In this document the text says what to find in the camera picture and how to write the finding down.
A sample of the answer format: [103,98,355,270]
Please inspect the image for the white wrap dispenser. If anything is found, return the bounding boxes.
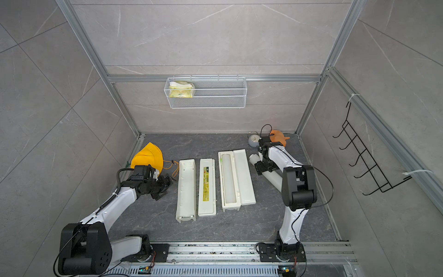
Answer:
[175,159,217,223]
[218,150,257,212]

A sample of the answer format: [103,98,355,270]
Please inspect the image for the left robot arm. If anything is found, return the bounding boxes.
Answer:
[53,165,175,277]

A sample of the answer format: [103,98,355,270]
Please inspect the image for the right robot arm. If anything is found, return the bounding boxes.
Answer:
[249,136,317,260]

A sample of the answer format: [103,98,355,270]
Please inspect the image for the small grey alarm clock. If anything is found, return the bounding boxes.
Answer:
[248,134,261,148]

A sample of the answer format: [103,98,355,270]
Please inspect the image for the orange plush toy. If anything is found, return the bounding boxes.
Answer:
[269,130,290,147]

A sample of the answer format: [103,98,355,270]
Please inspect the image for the yellow cap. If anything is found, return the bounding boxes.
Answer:
[130,143,164,173]

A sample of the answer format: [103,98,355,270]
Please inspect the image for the yellow wipes packet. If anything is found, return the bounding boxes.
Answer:
[168,81,195,98]

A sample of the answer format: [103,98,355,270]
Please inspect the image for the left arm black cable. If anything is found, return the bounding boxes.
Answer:
[52,167,136,277]

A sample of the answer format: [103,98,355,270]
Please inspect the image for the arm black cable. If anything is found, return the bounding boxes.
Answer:
[52,167,136,277]
[259,123,335,243]

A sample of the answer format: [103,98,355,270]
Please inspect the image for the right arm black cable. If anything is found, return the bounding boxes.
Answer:
[259,123,335,243]

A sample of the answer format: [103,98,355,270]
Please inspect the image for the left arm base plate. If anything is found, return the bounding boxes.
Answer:
[121,244,170,263]

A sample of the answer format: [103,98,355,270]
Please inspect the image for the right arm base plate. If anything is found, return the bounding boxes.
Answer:
[255,242,306,263]

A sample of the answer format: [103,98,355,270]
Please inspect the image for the white wire mesh basket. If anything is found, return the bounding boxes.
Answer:
[164,76,248,109]

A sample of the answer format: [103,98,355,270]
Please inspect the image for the black wire hook rack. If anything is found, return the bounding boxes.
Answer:
[332,102,412,196]

